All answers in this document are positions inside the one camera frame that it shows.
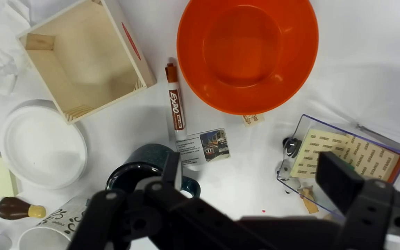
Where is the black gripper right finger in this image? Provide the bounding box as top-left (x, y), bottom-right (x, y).
top-left (314, 150), bottom-right (400, 250)

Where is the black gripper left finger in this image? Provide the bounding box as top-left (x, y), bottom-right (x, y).
top-left (67, 151), bottom-right (276, 250)

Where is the clear post-it notes container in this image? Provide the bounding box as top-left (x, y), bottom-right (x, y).
top-left (274, 113), bottom-right (400, 219)

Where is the open wooden box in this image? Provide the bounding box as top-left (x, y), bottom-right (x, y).
top-left (16, 0), bottom-right (159, 125)

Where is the dark green mug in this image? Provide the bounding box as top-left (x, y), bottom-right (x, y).
top-left (105, 142), bottom-right (202, 201)

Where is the small tan wooden figure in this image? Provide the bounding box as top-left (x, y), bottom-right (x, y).
top-left (299, 186), bottom-right (321, 215)

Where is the printed paper cup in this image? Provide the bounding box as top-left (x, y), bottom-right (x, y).
top-left (16, 193), bottom-right (96, 250)

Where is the white printed card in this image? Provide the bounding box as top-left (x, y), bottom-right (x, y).
top-left (176, 135), bottom-right (208, 167)

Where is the small photo card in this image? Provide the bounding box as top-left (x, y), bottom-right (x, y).
top-left (199, 128), bottom-right (233, 163)

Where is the white round plate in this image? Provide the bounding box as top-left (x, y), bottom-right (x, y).
top-left (0, 99), bottom-right (91, 190)

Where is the brown wooden brush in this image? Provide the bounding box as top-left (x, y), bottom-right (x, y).
top-left (0, 196), bottom-right (49, 222)

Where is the brown dry-erase marker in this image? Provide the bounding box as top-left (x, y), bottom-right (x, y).
top-left (164, 57), bottom-right (188, 136)

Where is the wooden animal stamp block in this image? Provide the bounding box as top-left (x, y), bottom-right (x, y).
top-left (241, 113), bottom-right (266, 126)

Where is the crumpled clear plastic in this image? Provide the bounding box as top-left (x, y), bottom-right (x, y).
top-left (0, 58), bottom-right (20, 97)

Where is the orange plastic bowl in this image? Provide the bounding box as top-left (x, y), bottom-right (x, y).
top-left (176, 0), bottom-right (321, 117)

